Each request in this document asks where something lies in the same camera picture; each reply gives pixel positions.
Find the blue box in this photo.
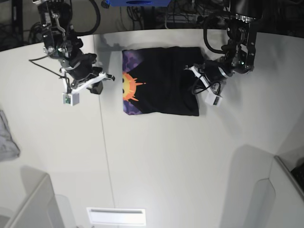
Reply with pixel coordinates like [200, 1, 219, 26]
[101, 0, 171, 9]

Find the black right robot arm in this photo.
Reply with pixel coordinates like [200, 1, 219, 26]
[33, 0, 102, 94]

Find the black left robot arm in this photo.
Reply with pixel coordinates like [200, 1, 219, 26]
[190, 0, 263, 95]

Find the grey cloth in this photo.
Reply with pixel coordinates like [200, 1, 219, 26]
[0, 110, 20, 162]

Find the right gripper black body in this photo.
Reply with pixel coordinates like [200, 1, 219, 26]
[59, 53, 105, 95]

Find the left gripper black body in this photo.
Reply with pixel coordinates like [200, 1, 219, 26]
[194, 60, 229, 89]

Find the black keyboard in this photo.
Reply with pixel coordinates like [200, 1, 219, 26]
[291, 163, 304, 190]

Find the black T-shirt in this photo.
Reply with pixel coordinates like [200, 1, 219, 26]
[122, 47, 204, 116]

